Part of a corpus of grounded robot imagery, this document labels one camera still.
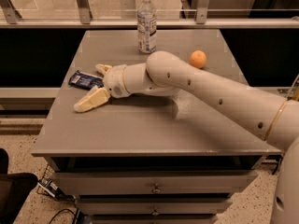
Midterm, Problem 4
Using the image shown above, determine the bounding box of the blue rxbar blueberry bar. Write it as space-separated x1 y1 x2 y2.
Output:
68 71 103 90

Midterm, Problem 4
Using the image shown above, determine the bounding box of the grey top drawer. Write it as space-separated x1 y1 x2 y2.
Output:
52 171 257 196

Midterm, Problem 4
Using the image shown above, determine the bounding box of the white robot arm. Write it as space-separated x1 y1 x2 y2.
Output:
74 51 299 224

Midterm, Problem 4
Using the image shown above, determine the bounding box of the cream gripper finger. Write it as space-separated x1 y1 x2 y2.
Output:
95 63 112 76
74 86 110 113

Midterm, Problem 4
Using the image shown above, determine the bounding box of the metal railing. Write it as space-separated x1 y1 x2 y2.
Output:
0 0 299 29

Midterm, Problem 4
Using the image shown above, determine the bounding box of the orange fruit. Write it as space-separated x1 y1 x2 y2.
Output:
189 50 206 69

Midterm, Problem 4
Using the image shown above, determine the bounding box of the grey bottom drawer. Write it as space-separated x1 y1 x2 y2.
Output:
91 215 217 224

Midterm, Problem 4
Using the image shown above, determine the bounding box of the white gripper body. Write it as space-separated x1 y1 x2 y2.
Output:
103 64 130 98

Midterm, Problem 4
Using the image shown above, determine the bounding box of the black cable on floor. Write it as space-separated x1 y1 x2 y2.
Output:
48 207 82 224

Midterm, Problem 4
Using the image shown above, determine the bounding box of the black chair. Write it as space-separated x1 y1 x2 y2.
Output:
0 148 37 224

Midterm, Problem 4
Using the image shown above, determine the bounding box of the grey drawer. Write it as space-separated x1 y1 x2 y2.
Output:
52 171 257 196
91 215 217 224
76 198 232 216

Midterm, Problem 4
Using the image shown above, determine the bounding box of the clear plastic water bottle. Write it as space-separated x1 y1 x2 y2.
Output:
137 0 157 53

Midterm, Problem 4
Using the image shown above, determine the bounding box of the grey middle drawer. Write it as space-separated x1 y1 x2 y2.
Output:
76 198 232 216

